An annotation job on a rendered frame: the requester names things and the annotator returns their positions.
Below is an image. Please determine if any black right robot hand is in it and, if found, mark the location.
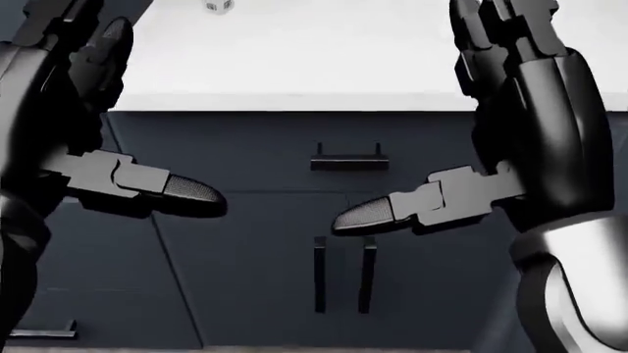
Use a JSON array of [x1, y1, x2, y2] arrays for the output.
[[331, 0, 617, 237]]

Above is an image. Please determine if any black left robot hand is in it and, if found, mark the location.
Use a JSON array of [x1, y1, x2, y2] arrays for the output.
[[0, 0, 229, 221]]

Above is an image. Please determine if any dark side cabinet panel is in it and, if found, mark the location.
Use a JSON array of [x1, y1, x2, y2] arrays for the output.
[[9, 211, 203, 338]]

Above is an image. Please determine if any dark cabinet door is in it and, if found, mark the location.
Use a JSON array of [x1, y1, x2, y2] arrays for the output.
[[342, 197, 536, 341], [151, 192, 347, 338]]

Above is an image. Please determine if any dark cabinet drawer front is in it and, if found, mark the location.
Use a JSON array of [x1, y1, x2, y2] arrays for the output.
[[100, 110, 485, 194]]

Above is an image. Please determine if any black horizontal drawer handle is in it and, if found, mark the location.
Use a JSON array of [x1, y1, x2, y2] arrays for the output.
[[310, 141, 391, 172]]

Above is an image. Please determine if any black horizontal cabinet handle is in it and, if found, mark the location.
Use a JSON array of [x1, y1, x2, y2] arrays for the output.
[[9, 318, 79, 339]]

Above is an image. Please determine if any black vertical door handle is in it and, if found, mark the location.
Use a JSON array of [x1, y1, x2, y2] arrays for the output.
[[312, 235, 328, 315], [357, 235, 377, 315]]

